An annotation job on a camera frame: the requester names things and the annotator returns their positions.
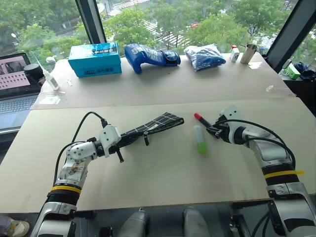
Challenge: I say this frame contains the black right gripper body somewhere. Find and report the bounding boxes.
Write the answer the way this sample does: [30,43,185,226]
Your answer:
[212,118,231,143]

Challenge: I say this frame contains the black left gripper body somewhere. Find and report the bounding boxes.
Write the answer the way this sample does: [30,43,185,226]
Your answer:
[108,135,126,155]

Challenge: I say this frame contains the red capped black marker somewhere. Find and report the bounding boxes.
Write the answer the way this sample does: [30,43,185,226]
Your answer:
[194,113,213,129]

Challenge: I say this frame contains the black grid pouch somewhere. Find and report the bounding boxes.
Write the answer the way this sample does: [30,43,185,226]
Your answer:
[119,111,185,147]

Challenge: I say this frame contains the green highlighter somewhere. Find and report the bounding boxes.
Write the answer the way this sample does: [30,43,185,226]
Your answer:
[193,124,208,155]

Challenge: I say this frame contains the grey rounded shape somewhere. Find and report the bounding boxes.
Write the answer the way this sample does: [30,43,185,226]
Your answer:
[122,208,151,237]

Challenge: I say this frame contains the blue item in plastic bag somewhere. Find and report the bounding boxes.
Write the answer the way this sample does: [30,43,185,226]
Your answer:
[184,43,227,73]

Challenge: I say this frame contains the small white red-capped bottle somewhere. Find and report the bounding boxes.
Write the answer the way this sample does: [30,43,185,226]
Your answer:
[229,45,240,63]

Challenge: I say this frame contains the metal cup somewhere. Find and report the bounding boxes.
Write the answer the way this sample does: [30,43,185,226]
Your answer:
[240,43,259,65]

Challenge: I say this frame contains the clear plastic sheet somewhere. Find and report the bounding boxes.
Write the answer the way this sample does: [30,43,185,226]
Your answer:
[39,95,62,106]

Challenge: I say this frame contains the blue cardboard box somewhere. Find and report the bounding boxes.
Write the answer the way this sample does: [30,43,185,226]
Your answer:
[68,41,123,79]

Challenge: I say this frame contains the blue boxing glove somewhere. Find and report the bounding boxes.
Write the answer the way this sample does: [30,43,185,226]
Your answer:
[124,43,181,75]

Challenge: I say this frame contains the green box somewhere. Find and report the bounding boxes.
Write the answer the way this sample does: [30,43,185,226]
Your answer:
[283,60,302,80]

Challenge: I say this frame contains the white nozzle bottle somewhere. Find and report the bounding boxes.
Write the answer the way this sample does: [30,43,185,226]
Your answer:
[31,53,61,91]

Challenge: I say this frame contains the dark blue cloth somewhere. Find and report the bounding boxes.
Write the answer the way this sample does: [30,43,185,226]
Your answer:
[293,61,316,81]

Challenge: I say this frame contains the grey laptop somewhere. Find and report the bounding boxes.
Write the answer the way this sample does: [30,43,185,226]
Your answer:
[0,52,41,131]

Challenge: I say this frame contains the black cylinder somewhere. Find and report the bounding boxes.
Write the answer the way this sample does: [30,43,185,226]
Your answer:
[23,63,44,86]

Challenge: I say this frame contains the beige shoe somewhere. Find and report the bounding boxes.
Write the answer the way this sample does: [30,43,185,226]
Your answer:
[0,214,31,237]

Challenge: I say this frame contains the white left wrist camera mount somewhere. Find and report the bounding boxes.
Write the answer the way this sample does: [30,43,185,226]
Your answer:
[98,125,122,158]

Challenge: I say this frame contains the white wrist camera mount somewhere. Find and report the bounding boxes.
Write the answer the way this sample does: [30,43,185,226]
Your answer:
[220,104,244,144]
[98,125,122,158]

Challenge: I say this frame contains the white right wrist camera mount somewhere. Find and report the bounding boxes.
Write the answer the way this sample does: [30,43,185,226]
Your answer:
[220,104,244,144]

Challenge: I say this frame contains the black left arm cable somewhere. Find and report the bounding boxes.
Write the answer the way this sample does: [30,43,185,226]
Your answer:
[53,111,109,186]

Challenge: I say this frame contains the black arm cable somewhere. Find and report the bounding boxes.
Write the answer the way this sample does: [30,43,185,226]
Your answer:
[53,111,109,186]
[216,119,297,173]

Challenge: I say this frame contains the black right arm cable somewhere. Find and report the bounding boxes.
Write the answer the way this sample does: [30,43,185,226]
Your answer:
[216,119,297,173]

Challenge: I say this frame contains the black window post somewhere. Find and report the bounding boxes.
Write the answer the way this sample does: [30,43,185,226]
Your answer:
[266,0,316,66]
[75,0,108,44]

